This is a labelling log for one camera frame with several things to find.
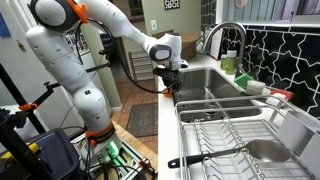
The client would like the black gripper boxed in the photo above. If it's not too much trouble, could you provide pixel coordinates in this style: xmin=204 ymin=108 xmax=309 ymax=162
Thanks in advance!
xmin=152 ymin=66 xmax=185 ymax=93

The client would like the stainless steel sink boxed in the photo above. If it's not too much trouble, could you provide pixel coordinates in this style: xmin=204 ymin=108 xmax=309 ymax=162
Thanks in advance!
xmin=168 ymin=66 xmax=264 ymax=124

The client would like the brown cardboard box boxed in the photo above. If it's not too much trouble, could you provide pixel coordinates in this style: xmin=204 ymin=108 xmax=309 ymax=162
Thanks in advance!
xmin=152 ymin=29 xmax=201 ymax=63

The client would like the patterned floor mat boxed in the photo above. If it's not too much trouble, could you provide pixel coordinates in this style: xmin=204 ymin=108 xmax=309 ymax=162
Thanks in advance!
xmin=125 ymin=102 xmax=159 ymax=139

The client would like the short green soap bottle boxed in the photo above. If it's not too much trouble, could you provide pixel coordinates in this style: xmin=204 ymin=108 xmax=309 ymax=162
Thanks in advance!
xmin=219 ymin=53 xmax=229 ymax=71

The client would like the white paper card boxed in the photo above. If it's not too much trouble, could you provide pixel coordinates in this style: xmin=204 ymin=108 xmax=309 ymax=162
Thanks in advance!
xmin=209 ymin=28 xmax=224 ymax=61

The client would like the tall green soap bottle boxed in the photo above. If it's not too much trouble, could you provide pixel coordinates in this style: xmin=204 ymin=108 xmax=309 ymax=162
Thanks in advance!
xmin=225 ymin=49 xmax=238 ymax=76

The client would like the wooden platform board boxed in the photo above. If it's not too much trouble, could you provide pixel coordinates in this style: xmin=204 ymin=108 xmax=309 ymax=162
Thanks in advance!
xmin=111 ymin=120 xmax=159 ymax=164

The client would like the green sponge holder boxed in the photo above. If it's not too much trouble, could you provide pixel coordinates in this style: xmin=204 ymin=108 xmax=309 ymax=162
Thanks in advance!
xmin=233 ymin=73 xmax=254 ymax=90

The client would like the curved steel kitchen faucet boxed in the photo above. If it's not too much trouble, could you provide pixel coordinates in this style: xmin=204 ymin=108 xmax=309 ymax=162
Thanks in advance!
xmin=201 ymin=21 xmax=248 ymax=79

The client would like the white sponge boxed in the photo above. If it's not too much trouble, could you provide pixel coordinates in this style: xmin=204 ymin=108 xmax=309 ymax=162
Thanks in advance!
xmin=245 ymin=79 xmax=267 ymax=96

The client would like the dark framed picture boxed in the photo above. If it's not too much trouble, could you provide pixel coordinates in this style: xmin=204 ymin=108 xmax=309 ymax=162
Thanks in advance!
xmin=128 ymin=0 xmax=145 ymax=18

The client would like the red and white scrubber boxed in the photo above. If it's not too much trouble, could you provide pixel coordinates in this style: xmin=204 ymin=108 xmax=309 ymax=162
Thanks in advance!
xmin=265 ymin=88 xmax=295 ymax=108

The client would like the kitchen window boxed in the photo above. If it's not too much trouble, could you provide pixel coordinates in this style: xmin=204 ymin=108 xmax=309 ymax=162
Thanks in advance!
xmin=221 ymin=0 xmax=320 ymax=26

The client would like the dark blue bin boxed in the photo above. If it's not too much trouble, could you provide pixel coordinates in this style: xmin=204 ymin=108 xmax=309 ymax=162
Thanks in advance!
xmin=0 ymin=128 xmax=81 ymax=180

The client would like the grey utensil holder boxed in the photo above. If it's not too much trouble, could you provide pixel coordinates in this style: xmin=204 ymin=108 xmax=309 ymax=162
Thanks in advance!
xmin=276 ymin=109 xmax=320 ymax=180

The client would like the yellow tool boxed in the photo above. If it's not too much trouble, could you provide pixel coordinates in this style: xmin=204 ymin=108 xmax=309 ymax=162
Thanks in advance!
xmin=0 ymin=142 xmax=41 ymax=161

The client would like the white fridge with photos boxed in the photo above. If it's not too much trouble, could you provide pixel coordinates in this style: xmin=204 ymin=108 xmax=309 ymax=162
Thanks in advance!
xmin=0 ymin=0 xmax=113 ymax=138

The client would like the blue sign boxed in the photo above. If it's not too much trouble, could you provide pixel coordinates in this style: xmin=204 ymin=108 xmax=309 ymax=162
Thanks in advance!
xmin=0 ymin=12 xmax=12 ymax=39

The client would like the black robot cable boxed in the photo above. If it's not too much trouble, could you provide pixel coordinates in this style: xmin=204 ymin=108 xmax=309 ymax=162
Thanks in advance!
xmin=74 ymin=18 xmax=168 ymax=95

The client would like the metal wire dish rack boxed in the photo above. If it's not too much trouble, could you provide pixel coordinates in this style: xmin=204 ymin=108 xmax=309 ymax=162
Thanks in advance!
xmin=174 ymin=94 xmax=320 ymax=180

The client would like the black white patterned wall art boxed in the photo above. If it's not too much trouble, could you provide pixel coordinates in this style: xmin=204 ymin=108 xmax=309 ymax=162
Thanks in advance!
xmin=163 ymin=0 xmax=181 ymax=11

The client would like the robot base mounting frame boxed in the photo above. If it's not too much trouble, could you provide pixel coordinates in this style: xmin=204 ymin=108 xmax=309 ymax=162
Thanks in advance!
xmin=71 ymin=129 xmax=158 ymax=180

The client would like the round white wall clock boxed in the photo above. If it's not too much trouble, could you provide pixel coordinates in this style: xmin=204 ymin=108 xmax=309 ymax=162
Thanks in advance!
xmin=234 ymin=0 xmax=249 ymax=9

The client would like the steel spoon with black handle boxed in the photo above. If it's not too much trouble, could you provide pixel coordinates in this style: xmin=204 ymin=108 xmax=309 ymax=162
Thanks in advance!
xmin=167 ymin=139 xmax=293 ymax=169

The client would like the black camera tripod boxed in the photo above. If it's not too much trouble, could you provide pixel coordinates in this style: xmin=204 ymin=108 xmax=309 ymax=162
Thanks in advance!
xmin=0 ymin=63 xmax=63 ymax=180

